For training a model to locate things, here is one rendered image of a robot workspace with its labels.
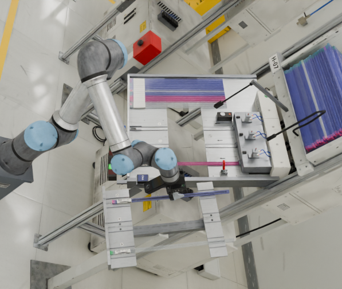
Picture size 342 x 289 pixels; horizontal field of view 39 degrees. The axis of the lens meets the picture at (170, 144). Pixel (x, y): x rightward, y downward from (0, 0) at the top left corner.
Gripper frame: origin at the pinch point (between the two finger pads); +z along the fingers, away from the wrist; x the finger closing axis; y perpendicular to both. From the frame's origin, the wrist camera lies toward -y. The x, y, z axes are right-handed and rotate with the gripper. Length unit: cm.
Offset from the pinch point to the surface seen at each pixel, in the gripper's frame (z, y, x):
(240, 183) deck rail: 19.5, 31.7, 9.2
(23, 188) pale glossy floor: 41, -83, 41
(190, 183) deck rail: 13.9, 8.6, 11.6
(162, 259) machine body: 93, -17, 4
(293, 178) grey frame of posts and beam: 15, 55, 5
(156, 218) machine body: 43.1, -12.4, 9.7
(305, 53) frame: 6, 78, 67
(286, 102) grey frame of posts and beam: 13, 62, 45
